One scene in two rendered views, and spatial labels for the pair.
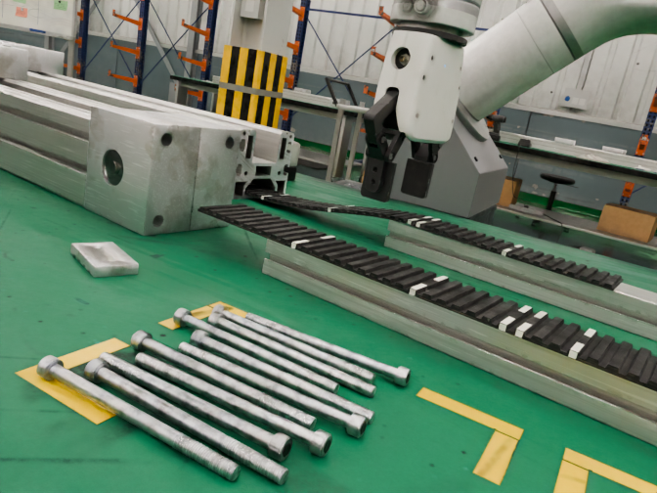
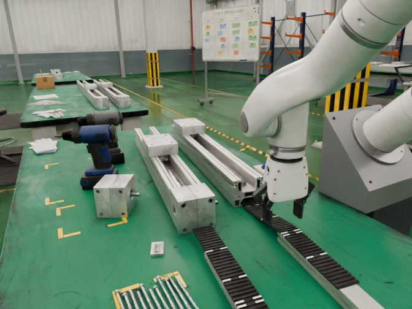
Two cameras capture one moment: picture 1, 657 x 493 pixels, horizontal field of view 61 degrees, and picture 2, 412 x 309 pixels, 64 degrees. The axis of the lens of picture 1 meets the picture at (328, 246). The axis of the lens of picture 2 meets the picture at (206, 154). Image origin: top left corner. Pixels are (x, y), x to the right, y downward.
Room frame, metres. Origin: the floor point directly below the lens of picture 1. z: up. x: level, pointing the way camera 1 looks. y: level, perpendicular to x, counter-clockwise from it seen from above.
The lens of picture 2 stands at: (-0.08, -0.36, 1.24)
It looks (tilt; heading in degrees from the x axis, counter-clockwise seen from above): 18 degrees down; 38
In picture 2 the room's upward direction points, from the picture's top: 2 degrees counter-clockwise
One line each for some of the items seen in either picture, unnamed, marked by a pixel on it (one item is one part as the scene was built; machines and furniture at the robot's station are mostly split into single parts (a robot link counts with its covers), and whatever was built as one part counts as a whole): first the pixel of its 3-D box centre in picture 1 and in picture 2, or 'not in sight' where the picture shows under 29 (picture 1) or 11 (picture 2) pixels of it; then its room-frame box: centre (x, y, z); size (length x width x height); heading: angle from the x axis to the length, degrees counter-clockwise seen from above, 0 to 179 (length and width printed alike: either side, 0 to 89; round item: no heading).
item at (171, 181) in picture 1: (173, 168); (197, 206); (0.53, 0.16, 0.83); 0.12 x 0.09 x 0.10; 146
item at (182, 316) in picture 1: (251, 349); (166, 293); (0.28, 0.03, 0.78); 0.11 x 0.01 x 0.01; 64
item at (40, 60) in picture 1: (11, 62); (189, 129); (1.06, 0.64, 0.87); 0.16 x 0.11 x 0.07; 56
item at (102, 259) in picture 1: (104, 258); (157, 249); (0.37, 0.15, 0.78); 0.05 x 0.03 x 0.01; 43
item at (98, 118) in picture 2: not in sight; (99, 139); (0.67, 0.79, 0.89); 0.20 x 0.08 x 0.22; 152
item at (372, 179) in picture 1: (374, 166); (263, 211); (0.55, -0.03, 0.86); 0.03 x 0.03 x 0.07; 57
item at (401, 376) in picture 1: (322, 345); (188, 295); (0.30, -0.01, 0.78); 0.11 x 0.01 x 0.01; 65
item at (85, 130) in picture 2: not in sight; (88, 157); (0.51, 0.62, 0.89); 0.20 x 0.08 x 0.22; 135
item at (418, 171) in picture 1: (423, 166); (302, 203); (0.64, -0.09, 0.86); 0.03 x 0.03 x 0.07; 57
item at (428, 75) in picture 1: (419, 82); (285, 174); (0.60, -0.06, 0.95); 0.10 x 0.07 x 0.11; 147
